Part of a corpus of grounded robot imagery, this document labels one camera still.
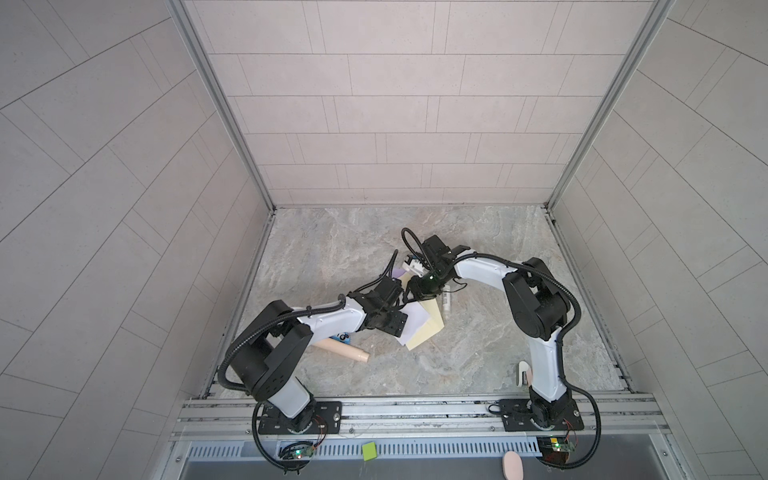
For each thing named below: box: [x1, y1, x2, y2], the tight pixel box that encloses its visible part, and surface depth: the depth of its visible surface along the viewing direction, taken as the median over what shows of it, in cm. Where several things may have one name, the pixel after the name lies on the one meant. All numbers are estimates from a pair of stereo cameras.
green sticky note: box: [362, 442, 378, 461], surface depth 67 cm
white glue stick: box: [442, 285, 451, 317], surface depth 91 cm
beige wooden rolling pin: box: [312, 338, 370, 363], surface depth 82 cm
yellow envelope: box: [405, 298, 445, 351], surface depth 86 cm
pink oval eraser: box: [503, 451, 524, 480], surface depth 65 cm
